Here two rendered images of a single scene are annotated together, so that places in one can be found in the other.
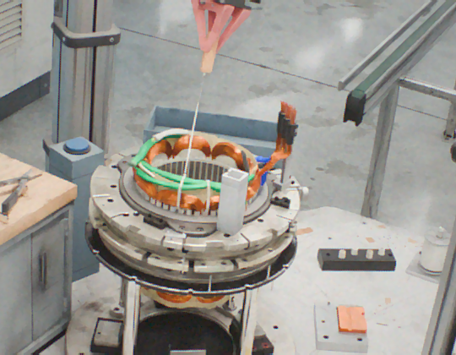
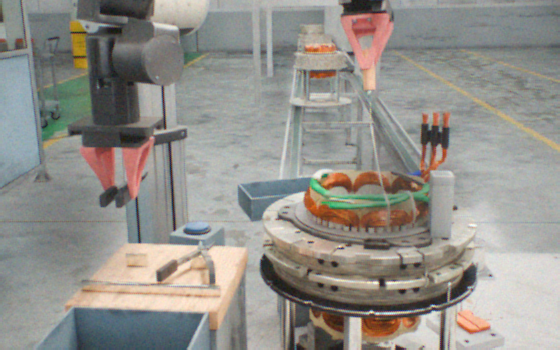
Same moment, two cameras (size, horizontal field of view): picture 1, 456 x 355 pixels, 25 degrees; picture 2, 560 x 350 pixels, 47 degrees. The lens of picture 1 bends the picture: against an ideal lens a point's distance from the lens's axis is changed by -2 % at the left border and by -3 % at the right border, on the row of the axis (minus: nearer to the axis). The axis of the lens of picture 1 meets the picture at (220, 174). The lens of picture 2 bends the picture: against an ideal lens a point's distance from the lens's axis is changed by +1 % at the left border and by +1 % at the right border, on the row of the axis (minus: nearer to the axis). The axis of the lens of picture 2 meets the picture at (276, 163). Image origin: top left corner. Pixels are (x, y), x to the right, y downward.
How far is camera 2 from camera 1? 89 cm
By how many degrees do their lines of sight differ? 24
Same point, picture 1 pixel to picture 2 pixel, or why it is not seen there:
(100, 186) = (286, 234)
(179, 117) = (261, 190)
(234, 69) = not seen: hidden behind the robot
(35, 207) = (230, 274)
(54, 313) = not seen: outside the picture
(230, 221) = (446, 222)
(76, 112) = (161, 210)
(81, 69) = (160, 167)
